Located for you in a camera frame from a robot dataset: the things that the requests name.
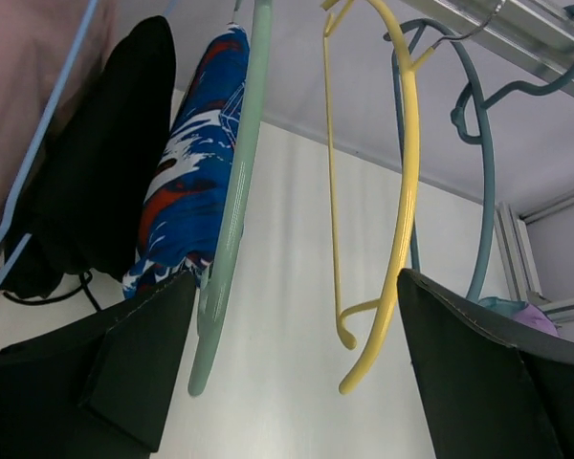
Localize black garment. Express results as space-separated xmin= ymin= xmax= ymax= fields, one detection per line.
xmin=2 ymin=15 xmax=176 ymax=312

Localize yellow plastic hanger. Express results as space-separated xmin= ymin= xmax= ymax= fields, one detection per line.
xmin=321 ymin=1 xmax=423 ymax=395

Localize mint green plastic hanger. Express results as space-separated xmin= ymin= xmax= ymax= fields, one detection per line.
xmin=188 ymin=1 xmax=273 ymax=397

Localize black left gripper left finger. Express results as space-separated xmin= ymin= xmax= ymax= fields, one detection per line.
xmin=80 ymin=273 xmax=195 ymax=450

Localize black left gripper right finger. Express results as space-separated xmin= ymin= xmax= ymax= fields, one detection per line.
xmin=398 ymin=270 xmax=564 ymax=458

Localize purple garment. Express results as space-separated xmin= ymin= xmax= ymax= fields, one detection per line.
xmin=512 ymin=303 xmax=559 ymax=337

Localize teal plastic basket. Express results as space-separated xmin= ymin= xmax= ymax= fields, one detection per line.
xmin=478 ymin=296 xmax=527 ymax=318

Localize teal plastic hanger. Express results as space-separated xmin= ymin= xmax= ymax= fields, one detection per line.
xmin=400 ymin=3 xmax=574 ymax=302

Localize blue red white patterned trousers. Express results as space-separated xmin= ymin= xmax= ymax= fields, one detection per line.
xmin=122 ymin=22 xmax=250 ymax=298

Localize aluminium frame post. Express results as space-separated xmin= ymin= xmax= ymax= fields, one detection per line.
xmin=495 ymin=189 xmax=574 ymax=325

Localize light blue wire hanger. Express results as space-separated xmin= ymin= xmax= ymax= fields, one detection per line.
xmin=0 ymin=0 xmax=178 ymax=315

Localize pink garment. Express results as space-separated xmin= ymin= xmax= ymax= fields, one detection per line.
xmin=0 ymin=0 xmax=121 ymax=288

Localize aluminium hanging rail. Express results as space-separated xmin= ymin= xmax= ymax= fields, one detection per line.
xmin=406 ymin=0 xmax=574 ymax=98

